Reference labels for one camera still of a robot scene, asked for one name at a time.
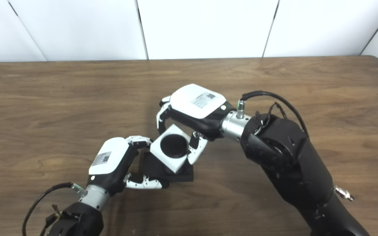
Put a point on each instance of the black and white left hand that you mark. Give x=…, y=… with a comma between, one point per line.
x=108, y=157

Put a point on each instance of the black and white right hand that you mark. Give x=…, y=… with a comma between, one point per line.
x=195, y=101

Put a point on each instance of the black peg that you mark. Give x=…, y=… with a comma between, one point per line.
x=174, y=146

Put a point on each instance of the white square piece with hole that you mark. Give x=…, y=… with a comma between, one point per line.
x=171, y=162

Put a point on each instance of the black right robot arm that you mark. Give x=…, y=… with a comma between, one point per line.
x=290, y=164

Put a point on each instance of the silver connector plug on arm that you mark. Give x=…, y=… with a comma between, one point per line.
x=343, y=193

